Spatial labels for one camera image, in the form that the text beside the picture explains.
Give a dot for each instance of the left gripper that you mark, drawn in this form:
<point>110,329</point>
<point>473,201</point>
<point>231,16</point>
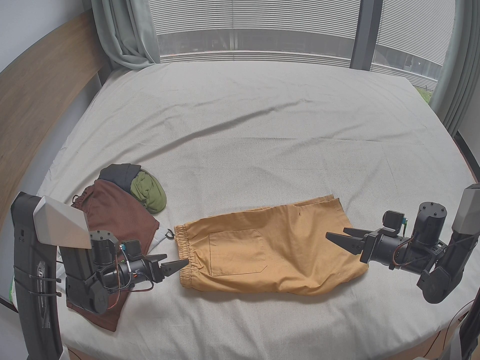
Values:
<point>140,272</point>

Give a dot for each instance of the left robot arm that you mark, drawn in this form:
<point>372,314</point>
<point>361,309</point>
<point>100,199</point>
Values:
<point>56,223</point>

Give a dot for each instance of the pale grey garment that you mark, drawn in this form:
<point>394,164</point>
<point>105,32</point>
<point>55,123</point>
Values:
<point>161,240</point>

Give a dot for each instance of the green garment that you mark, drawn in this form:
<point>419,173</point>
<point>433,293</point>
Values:
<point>150,193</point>

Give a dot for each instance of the black garment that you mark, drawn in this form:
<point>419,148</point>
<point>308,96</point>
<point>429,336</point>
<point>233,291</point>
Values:
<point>118,174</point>

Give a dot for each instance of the grey-green curtain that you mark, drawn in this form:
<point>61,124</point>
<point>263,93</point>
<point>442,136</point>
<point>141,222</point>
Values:
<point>120,21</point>
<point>461,69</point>

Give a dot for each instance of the window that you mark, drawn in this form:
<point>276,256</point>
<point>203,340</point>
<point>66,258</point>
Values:
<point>262,13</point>

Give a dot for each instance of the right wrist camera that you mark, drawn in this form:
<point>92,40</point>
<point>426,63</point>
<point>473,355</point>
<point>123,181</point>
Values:
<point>393,221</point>

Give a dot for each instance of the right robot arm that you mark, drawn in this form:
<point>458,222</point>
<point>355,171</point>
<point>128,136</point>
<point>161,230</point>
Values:
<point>438,272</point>

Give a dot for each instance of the bed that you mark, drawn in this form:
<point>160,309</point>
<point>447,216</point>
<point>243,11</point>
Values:
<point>281,126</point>

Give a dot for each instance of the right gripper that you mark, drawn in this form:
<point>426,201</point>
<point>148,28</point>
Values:
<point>378,248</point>

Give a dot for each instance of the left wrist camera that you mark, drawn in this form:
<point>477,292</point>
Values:
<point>132,249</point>

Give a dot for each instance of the mustard yellow shorts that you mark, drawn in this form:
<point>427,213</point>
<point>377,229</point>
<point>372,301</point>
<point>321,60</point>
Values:
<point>281,246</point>

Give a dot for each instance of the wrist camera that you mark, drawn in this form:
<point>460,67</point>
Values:
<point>132,249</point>
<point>393,221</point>

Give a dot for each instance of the brown shorts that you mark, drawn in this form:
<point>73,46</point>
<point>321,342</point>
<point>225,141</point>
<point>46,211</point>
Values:
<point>112,212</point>

